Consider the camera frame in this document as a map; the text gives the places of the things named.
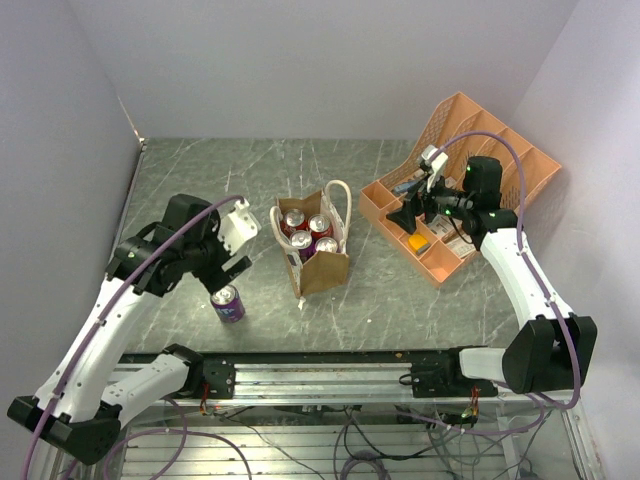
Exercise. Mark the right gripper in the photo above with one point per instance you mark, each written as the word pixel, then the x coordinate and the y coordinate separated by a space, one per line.
pixel 405 217

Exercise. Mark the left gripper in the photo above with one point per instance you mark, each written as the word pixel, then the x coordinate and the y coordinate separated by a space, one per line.
pixel 214 276

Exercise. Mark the purple fanta can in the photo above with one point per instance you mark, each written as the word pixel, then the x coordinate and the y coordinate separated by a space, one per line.
pixel 303 242
pixel 326 244
pixel 227 304

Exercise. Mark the brown canvas tote bag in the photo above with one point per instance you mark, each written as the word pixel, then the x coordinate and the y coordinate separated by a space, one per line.
pixel 322 271

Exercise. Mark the red Coca-Cola can back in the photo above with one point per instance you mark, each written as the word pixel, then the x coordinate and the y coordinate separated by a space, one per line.
pixel 293 220

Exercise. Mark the red coca-cola can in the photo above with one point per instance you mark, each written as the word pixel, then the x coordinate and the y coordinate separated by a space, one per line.
pixel 293 220
pixel 320 226

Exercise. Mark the purple Fanta can back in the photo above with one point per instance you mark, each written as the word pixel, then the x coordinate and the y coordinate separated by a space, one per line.
pixel 326 244

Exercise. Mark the red Coca-Cola can front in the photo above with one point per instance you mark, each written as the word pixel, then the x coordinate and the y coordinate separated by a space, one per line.
pixel 320 226

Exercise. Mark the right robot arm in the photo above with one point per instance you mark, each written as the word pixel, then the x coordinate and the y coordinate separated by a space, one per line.
pixel 553 347

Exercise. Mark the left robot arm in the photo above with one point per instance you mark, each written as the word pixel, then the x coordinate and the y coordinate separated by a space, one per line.
pixel 78 410

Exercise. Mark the blue marker in organizer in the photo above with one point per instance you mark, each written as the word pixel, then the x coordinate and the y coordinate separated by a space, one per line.
pixel 403 187

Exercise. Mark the yellow eraser in organizer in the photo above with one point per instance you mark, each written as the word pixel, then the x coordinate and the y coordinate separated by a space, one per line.
pixel 418 244

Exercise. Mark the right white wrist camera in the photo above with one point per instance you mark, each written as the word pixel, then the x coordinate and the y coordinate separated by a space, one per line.
pixel 433 162

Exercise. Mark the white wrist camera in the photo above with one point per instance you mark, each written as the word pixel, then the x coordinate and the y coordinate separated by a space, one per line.
pixel 238 227
pixel 433 162

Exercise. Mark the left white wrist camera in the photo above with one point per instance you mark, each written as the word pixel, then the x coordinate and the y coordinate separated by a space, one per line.
pixel 238 227

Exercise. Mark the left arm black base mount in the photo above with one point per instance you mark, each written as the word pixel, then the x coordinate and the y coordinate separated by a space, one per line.
pixel 218 378

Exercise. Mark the aluminium mounting rail frame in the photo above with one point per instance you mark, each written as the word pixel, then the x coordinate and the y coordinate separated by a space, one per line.
pixel 331 415

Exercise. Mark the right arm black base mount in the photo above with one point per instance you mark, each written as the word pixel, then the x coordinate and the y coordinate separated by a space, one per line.
pixel 437 374

